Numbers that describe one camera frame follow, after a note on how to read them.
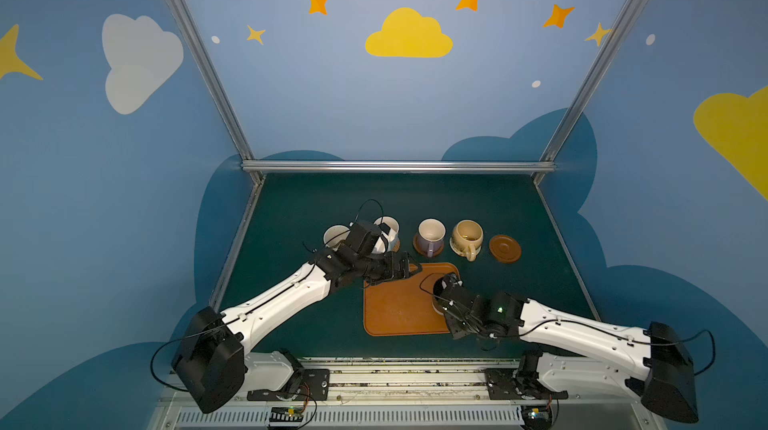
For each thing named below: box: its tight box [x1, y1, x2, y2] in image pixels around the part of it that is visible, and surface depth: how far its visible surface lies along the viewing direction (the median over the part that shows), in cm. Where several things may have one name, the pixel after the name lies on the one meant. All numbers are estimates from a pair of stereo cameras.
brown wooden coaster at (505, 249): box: [489, 235, 521, 264], surface depth 103 cm
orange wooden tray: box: [363, 263, 461, 336], surface depth 88 cm
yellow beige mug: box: [452, 219, 484, 262], surface depth 97 cm
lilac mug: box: [418, 218, 446, 257], surface depth 98 cm
